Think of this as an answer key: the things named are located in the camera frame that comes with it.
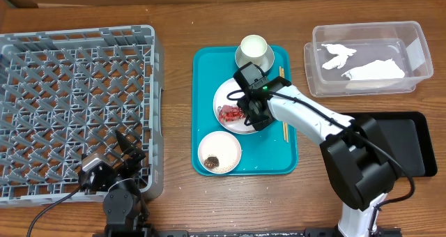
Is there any large white plate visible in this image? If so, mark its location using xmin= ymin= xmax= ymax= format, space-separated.
xmin=213 ymin=78 xmax=256 ymax=135

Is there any red snack wrapper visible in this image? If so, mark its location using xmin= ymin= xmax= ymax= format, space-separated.
xmin=217 ymin=105 xmax=245 ymax=123

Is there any grey ceramic bowl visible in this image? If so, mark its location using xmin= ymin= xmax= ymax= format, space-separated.
xmin=235 ymin=45 xmax=275 ymax=74

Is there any white paper cup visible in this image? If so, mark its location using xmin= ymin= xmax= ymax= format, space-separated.
xmin=240 ymin=35 xmax=268 ymax=66

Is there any small torn white tissue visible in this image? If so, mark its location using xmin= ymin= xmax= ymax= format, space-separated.
xmin=322 ymin=44 xmax=357 ymax=70

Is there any large white tissue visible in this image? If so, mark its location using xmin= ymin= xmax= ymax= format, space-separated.
xmin=341 ymin=59 xmax=405 ymax=81

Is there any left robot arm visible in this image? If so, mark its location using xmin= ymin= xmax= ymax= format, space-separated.
xmin=79 ymin=130 xmax=158 ymax=237

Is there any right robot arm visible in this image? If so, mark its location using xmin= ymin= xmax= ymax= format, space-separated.
xmin=234 ymin=77 xmax=415 ymax=236

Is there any wooden chopstick right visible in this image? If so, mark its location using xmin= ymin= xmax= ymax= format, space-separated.
xmin=280 ymin=68 xmax=290 ymax=144

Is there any wooden chopstick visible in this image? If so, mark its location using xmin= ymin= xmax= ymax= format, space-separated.
xmin=280 ymin=68 xmax=290 ymax=144
xmin=278 ymin=66 xmax=287 ymax=142

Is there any wooden chopstick left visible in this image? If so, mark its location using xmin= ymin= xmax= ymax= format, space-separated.
xmin=278 ymin=66 xmax=287 ymax=142

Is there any teal plastic serving tray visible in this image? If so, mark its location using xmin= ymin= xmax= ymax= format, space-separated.
xmin=191 ymin=46 xmax=298 ymax=176

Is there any small white plate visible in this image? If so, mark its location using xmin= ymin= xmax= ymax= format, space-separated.
xmin=198 ymin=131 xmax=242 ymax=175

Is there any brown food scrap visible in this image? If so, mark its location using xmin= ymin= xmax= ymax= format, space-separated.
xmin=203 ymin=156 xmax=220 ymax=169

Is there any grey plastic dish rack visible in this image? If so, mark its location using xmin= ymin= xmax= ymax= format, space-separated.
xmin=1 ymin=25 xmax=164 ymax=208

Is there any clear plastic bin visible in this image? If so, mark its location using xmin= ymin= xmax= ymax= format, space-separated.
xmin=304 ymin=21 xmax=433 ymax=98

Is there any black plastic tray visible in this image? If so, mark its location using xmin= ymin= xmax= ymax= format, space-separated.
xmin=349 ymin=112 xmax=438 ymax=177

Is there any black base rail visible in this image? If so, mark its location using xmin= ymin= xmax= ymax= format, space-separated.
xmin=92 ymin=228 xmax=403 ymax=237

